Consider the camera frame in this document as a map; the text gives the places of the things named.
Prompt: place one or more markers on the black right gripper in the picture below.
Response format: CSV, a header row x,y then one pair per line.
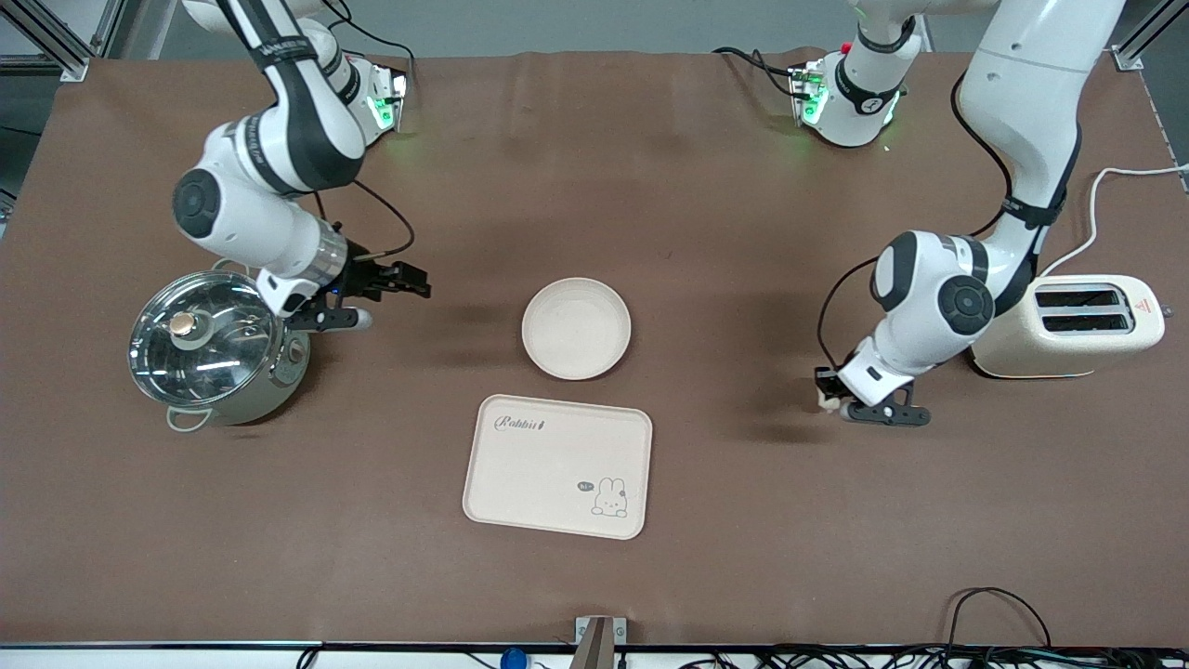
x,y
363,278

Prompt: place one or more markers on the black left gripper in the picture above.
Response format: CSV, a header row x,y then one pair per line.
x,y
824,379

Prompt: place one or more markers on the round cream plate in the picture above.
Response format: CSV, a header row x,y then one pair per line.
x,y
576,328

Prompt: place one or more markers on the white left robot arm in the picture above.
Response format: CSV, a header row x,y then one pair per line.
x,y
1022,84

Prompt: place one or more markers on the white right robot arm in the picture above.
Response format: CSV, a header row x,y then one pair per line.
x,y
279,139

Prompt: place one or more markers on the cream rabbit print tray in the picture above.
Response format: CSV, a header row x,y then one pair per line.
x,y
557,478

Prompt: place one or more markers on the steel pot with glass lid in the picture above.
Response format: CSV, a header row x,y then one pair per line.
x,y
279,372

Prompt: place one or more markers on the glass pot lid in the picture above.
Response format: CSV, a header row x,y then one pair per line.
x,y
204,339

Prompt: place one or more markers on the brown table cloth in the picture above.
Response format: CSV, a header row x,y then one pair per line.
x,y
594,186

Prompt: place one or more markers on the cream two-slot toaster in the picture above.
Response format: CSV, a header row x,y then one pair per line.
x,y
1068,344

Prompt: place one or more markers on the blue round object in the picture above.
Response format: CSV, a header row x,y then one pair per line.
x,y
512,659

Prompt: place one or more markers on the metal table edge bracket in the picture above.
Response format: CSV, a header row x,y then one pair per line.
x,y
599,639

